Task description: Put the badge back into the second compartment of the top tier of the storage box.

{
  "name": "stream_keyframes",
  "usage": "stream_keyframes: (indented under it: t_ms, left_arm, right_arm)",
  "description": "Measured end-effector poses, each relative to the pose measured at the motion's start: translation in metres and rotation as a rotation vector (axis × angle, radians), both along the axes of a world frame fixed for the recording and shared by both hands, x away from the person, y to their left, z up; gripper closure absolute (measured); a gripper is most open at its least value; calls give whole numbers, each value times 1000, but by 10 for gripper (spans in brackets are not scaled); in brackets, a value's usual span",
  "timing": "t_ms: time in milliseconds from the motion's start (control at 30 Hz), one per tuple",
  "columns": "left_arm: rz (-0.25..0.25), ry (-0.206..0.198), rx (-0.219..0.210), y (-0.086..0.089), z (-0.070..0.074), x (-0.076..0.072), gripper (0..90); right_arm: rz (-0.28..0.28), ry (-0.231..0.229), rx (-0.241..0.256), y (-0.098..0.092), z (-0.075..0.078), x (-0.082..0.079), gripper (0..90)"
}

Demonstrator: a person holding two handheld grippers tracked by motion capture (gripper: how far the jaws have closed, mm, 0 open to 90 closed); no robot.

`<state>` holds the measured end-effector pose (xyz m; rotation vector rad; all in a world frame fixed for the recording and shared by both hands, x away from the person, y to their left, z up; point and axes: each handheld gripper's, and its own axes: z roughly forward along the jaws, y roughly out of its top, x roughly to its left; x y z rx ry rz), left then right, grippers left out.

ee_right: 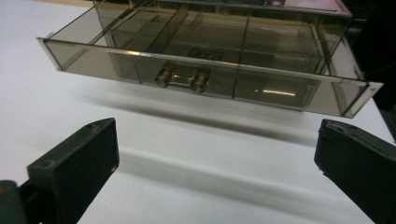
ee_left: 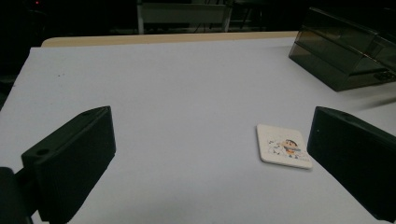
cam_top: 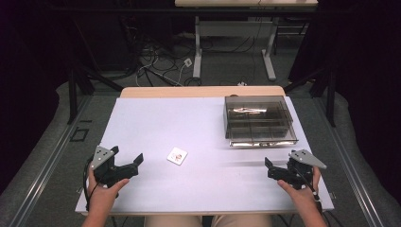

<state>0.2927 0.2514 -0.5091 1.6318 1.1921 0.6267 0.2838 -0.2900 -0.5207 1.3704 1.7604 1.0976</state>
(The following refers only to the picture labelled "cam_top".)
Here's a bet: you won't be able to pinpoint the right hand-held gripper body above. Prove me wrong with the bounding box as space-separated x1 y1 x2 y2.
267 148 328 191

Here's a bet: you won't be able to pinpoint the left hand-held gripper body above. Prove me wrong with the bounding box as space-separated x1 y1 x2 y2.
89 145 140 189

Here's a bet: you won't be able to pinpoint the small white card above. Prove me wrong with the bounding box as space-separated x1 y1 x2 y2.
166 147 189 166

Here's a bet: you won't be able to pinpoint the clear grey drawer box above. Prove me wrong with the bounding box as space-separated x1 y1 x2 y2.
223 95 299 148

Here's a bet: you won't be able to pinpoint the person's left hand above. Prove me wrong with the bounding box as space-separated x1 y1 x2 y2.
87 167 131 204

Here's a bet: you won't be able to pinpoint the person's right hand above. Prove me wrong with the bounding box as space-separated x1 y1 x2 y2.
276 166 323 206

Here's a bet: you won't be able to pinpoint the black metal stand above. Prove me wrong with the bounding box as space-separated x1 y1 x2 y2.
66 61 125 126
283 64 338 128

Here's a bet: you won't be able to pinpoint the person's legs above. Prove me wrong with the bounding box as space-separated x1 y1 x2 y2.
143 214 276 227

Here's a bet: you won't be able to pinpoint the white-legged desk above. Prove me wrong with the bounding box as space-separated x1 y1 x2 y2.
174 0 320 82

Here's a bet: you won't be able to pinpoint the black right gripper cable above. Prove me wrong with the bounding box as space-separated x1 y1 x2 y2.
294 168 323 216

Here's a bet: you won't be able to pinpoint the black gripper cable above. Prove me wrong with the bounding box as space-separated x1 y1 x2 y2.
82 156 101 212
294 168 323 216

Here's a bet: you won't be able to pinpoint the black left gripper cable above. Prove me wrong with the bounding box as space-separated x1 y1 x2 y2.
82 156 101 212

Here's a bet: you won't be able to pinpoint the tangle of floor cables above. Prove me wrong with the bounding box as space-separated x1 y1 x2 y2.
121 18 202 88

